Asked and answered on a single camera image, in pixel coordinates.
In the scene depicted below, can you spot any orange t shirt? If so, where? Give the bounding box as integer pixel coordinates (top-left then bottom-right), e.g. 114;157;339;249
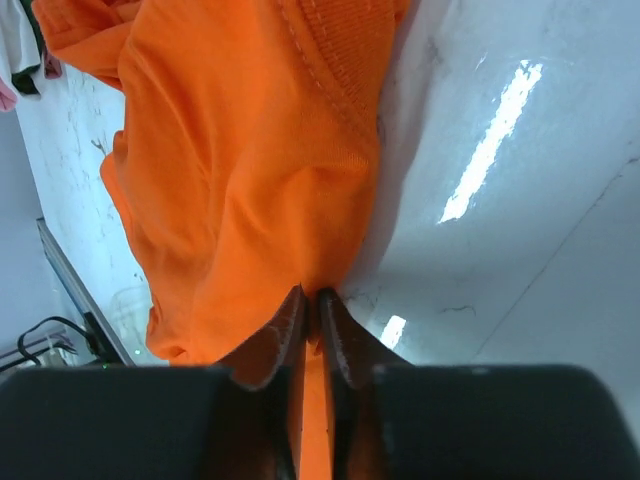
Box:
33;1;409;479

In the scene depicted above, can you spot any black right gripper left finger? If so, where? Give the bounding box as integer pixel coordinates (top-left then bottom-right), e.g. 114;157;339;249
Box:
1;287;306;479

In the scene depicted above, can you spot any stack of folded shirts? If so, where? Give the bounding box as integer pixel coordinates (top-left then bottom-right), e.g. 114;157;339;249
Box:
1;0;63;112

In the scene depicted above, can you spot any left aluminium corner rail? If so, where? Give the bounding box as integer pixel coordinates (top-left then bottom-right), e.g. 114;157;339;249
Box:
36;218;135;366

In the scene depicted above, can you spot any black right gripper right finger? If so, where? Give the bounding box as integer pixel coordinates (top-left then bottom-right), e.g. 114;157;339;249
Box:
318;288;639;479

